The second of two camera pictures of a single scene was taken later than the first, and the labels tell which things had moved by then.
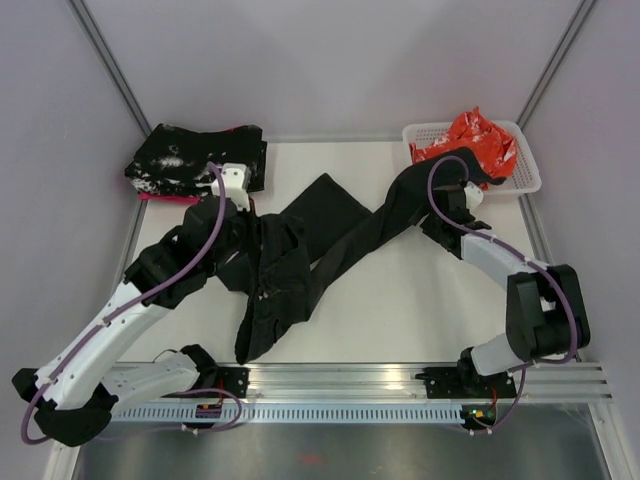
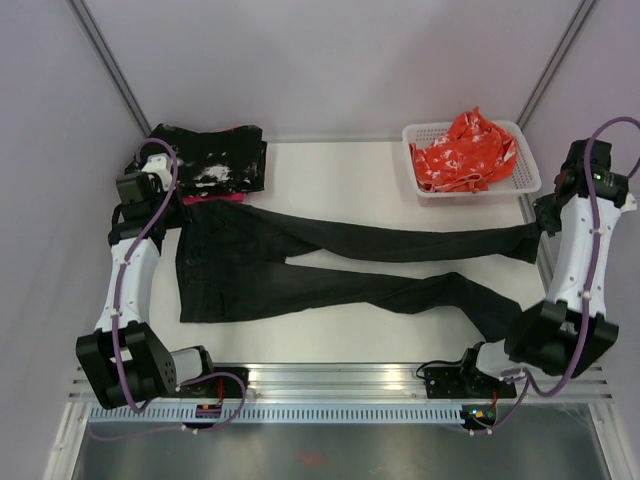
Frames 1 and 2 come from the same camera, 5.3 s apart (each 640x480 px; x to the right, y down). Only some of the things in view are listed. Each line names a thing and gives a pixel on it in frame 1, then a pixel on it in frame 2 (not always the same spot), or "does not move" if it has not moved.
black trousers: [275, 259] -> [233, 263]
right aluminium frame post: [584, 8] does not move
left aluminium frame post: [80, 9] does not move
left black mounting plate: [233, 379] does not move
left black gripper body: [244, 238] -> [172, 212]
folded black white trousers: [175, 160] does not move
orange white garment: [493, 148] does not move
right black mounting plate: [464, 382] does not move
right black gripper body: [431, 225] -> [548, 212]
